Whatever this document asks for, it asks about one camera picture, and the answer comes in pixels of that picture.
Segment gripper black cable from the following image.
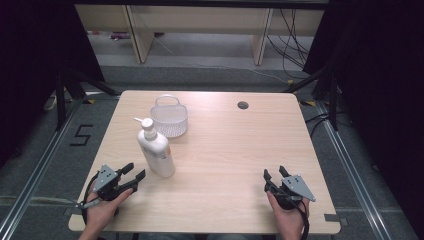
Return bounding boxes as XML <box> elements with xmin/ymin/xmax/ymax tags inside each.
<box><xmin>292</xmin><ymin>196</ymin><xmax>311</xmax><ymax>240</ymax></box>
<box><xmin>81</xmin><ymin>171</ymin><xmax>101</xmax><ymax>225</ymax></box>

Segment person's right hand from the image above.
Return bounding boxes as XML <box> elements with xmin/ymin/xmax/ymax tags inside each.
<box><xmin>266</xmin><ymin>191</ymin><xmax>311</xmax><ymax>240</ymax></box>

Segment person's left hand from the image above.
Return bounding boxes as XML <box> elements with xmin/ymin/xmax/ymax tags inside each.
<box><xmin>84</xmin><ymin>187</ymin><xmax>134</xmax><ymax>235</ymax></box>

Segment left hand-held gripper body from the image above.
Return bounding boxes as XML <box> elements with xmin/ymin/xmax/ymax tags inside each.
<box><xmin>92</xmin><ymin>163</ymin><xmax>134</xmax><ymax>202</ymax></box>

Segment beige wooden desk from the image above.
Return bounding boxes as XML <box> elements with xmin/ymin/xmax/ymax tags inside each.
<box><xmin>74</xmin><ymin>3</ymin><xmax>326</xmax><ymax>66</ymax></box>

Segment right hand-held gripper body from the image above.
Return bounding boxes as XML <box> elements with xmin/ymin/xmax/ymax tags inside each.
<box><xmin>266</xmin><ymin>174</ymin><xmax>317</xmax><ymax>211</ymax></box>

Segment white pump bottle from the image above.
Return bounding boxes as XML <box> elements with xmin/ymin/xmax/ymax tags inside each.
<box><xmin>133</xmin><ymin>116</ymin><xmax>176</xmax><ymax>179</ymax></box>

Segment bundle of black cables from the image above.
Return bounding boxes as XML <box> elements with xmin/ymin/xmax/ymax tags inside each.
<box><xmin>266</xmin><ymin>9</ymin><xmax>312</xmax><ymax>79</ymax></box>

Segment black floor cables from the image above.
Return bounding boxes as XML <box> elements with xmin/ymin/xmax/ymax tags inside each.
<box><xmin>303</xmin><ymin>110</ymin><xmax>335</xmax><ymax>138</ymax></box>

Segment black metal stand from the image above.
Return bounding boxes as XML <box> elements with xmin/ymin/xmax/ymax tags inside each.
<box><xmin>54</xmin><ymin>66</ymin><xmax>121</xmax><ymax>132</ymax></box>
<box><xmin>283</xmin><ymin>64</ymin><xmax>340</xmax><ymax>132</ymax></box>

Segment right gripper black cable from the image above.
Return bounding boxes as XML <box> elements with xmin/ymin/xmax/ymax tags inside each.
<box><xmin>292</xmin><ymin>196</ymin><xmax>311</xmax><ymax>240</ymax></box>

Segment pink items under desk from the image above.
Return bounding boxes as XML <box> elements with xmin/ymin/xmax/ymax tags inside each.
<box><xmin>87</xmin><ymin>30</ymin><xmax>132</xmax><ymax>42</ymax></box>

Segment grey cable plug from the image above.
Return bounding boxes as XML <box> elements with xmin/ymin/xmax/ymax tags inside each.
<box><xmin>75</xmin><ymin>198</ymin><xmax>101</xmax><ymax>210</ymax></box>

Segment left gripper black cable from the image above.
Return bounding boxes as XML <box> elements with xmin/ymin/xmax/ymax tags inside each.
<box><xmin>81</xmin><ymin>171</ymin><xmax>101</xmax><ymax>225</ymax></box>

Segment clear plastic basket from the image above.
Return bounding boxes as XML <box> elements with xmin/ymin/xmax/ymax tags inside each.
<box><xmin>149</xmin><ymin>94</ymin><xmax>189</xmax><ymax>139</ymax></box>

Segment metal floor rail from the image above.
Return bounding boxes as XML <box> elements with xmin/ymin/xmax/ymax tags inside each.
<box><xmin>0</xmin><ymin>99</ymin><xmax>84</xmax><ymax>240</ymax></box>
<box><xmin>314</xmin><ymin>99</ymin><xmax>392</xmax><ymax>240</ymax></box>

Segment dark curtain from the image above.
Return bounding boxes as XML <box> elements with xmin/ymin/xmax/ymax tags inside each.
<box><xmin>0</xmin><ymin>0</ymin><xmax>106</xmax><ymax>168</ymax></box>
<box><xmin>302</xmin><ymin>0</ymin><xmax>424</xmax><ymax>232</ymax></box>

